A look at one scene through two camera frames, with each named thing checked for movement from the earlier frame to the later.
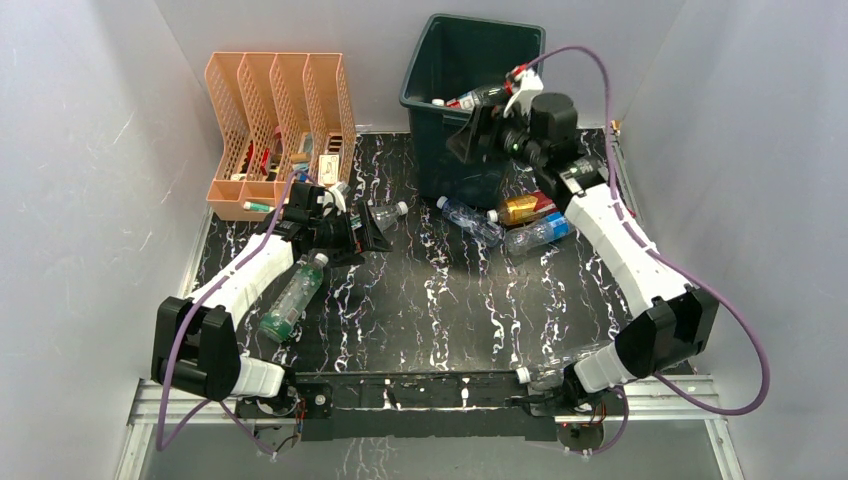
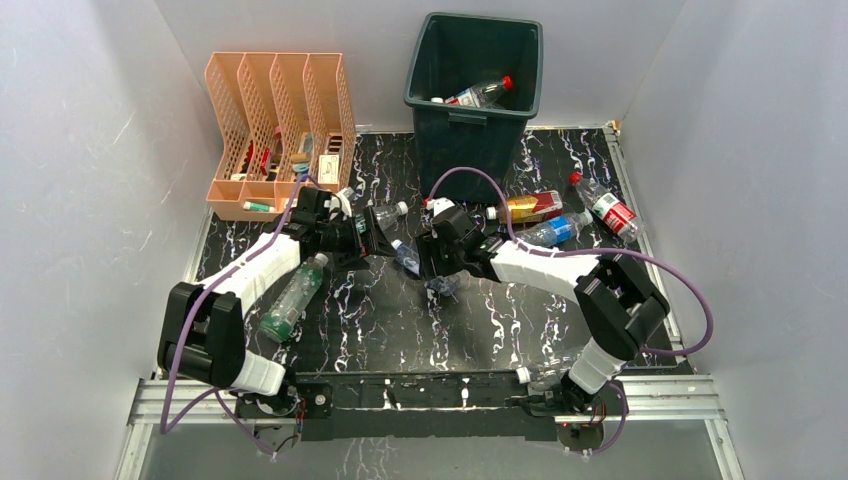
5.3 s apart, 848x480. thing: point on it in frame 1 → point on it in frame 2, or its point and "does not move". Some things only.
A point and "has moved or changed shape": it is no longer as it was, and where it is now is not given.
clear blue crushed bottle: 470,222 has moved or changed shape
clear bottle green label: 386,215 does not move
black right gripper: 460,142 → 429,247
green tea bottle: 293,299 does not move
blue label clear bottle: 539,232 does not move
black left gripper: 373,240 does not move
